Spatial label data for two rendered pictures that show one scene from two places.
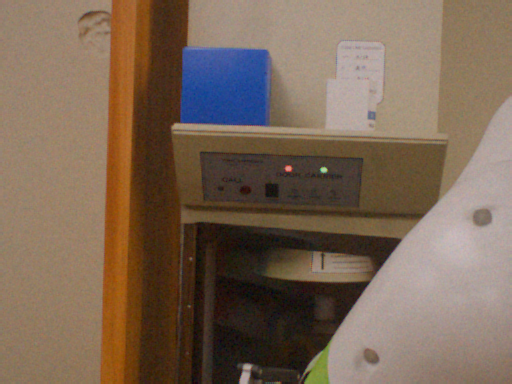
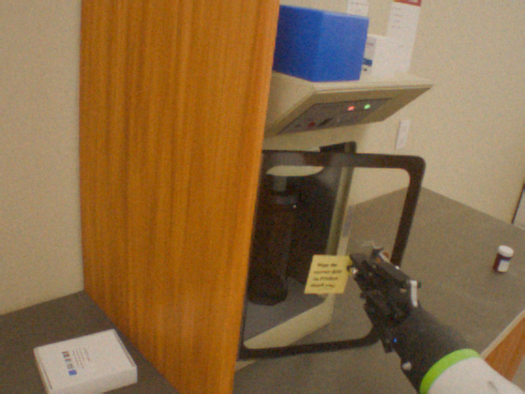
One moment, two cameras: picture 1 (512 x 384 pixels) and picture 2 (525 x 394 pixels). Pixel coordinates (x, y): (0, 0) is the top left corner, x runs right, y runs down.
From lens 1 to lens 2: 1.01 m
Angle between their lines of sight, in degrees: 51
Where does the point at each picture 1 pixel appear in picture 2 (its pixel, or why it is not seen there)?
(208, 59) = (337, 24)
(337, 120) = (379, 69)
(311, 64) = not seen: hidden behind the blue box
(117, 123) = (259, 83)
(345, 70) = not seen: hidden behind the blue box
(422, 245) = not seen: outside the picture
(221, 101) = (340, 62)
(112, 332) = (238, 267)
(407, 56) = (377, 11)
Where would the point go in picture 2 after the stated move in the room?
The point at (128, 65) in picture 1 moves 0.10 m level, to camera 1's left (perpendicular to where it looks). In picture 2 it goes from (273, 25) to (206, 22)
